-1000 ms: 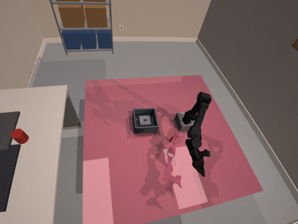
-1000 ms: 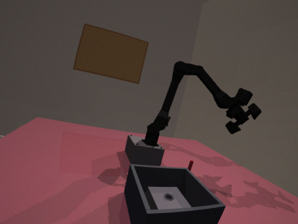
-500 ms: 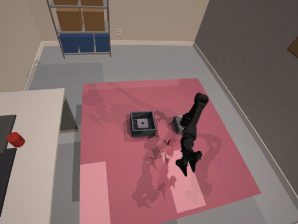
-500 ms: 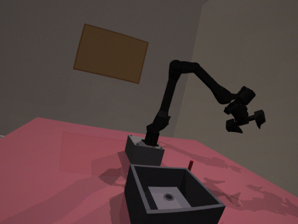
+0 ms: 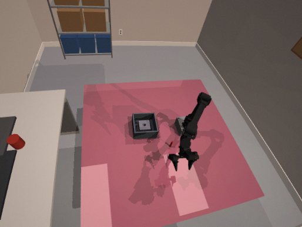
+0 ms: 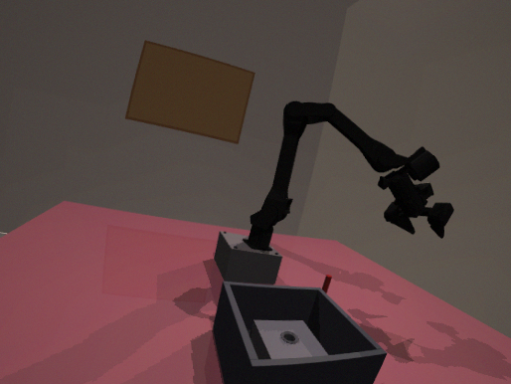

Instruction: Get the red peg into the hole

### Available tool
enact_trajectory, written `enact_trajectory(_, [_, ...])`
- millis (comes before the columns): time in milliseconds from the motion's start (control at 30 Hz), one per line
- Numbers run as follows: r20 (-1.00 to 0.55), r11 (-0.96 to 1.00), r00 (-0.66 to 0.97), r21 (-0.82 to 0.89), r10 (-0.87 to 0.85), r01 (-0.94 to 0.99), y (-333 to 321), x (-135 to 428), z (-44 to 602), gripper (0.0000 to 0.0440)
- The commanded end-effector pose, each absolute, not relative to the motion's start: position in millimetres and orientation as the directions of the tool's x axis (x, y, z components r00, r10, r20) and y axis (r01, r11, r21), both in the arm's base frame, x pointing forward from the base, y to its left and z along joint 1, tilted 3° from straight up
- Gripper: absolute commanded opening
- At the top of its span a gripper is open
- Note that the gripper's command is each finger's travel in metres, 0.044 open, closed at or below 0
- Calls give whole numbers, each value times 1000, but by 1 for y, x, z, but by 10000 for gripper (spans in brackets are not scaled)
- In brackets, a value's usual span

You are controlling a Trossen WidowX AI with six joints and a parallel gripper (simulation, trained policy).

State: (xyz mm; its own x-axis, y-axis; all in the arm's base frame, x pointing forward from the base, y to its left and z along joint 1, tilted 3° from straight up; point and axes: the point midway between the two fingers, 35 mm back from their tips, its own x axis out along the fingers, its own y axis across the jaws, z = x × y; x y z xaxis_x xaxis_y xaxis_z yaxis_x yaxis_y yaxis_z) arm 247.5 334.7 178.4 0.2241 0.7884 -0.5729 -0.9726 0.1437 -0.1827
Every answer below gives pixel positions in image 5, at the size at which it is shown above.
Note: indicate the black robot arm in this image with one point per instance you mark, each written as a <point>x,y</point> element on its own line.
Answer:
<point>190,125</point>

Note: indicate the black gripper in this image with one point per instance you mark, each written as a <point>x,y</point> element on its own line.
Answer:
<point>174,158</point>

